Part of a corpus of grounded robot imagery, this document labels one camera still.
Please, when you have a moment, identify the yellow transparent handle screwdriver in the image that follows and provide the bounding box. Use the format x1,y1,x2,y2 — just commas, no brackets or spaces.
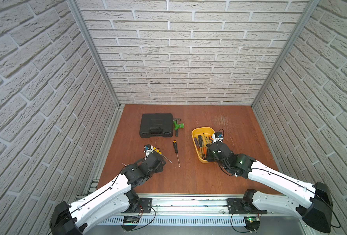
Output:
154,147,172,163

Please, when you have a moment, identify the orange black large screwdriver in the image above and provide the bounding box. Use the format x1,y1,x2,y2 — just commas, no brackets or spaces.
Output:
202,146,207,161

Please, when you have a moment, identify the dark red handle screwdriver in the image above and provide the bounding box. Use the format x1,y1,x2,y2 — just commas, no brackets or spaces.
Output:
194,138,201,154

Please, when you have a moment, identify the black yellow-capped screwdriver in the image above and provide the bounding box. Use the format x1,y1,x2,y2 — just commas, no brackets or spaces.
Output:
173,141,181,167

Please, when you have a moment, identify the yellow black phillips screwdriver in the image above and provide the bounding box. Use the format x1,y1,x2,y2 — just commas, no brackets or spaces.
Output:
198,135,203,158

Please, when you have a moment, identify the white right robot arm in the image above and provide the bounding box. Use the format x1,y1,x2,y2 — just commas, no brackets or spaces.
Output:
206,141,335,233

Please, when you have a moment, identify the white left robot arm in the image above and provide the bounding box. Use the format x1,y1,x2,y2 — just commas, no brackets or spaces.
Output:
49,151,166,235

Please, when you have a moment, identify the yellow plastic storage box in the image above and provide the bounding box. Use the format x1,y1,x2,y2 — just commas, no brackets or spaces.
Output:
192,127,215,163

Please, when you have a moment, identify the black plastic tool case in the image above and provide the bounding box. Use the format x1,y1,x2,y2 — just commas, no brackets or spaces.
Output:
139,113,173,138

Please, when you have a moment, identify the left controller board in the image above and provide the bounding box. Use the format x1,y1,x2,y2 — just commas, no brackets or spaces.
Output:
122,216,140,232

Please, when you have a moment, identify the controller board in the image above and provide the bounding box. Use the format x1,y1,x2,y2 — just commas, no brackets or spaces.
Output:
122,216,140,232
244,217,260,232

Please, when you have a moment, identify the right controller board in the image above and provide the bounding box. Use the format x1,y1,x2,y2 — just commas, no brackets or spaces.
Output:
244,217,260,232

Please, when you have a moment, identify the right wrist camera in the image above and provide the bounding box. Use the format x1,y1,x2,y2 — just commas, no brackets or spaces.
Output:
212,132,223,143

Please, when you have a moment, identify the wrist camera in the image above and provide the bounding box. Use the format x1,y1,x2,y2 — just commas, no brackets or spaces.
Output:
144,145,154,154
212,132,223,143

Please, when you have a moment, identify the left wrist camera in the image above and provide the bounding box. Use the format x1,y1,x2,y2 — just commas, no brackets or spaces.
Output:
144,145,154,154

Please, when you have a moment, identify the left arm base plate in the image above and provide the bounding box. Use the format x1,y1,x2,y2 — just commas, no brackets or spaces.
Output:
125,197,152,213

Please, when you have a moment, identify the aluminium front rail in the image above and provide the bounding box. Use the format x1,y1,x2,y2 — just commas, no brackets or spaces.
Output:
73,193,309,218

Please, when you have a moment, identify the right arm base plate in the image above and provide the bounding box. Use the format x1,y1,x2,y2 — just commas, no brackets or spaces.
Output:
226,198,267,214

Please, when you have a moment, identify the aluminium frame post left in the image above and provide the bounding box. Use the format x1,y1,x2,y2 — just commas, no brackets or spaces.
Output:
67,0,121,109

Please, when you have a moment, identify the aluminium frame post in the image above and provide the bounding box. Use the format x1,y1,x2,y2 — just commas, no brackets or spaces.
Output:
251,0,320,109
67,0,121,109

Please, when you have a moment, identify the aluminium frame post right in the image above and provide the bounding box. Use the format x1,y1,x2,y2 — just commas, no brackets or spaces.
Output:
251,0,320,109

